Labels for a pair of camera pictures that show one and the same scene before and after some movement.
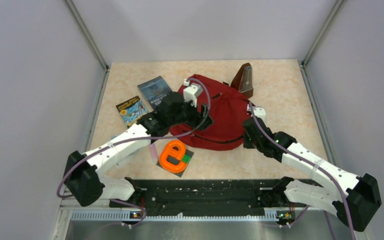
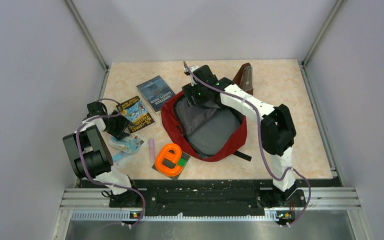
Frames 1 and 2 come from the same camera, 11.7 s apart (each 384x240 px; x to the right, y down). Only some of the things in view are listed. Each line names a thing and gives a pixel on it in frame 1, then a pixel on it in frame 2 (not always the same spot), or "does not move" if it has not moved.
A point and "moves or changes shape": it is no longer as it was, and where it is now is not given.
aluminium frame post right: x=336 y=8 does not move
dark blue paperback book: x=154 y=90 does not move
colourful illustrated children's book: x=131 y=110 does not move
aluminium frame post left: x=87 y=34 does not move
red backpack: x=228 y=109 moves or changes shape
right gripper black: x=246 y=143 -> x=189 y=91
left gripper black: x=198 y=118 -> x=122 y=123
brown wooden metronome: x=243 y=80 does not move
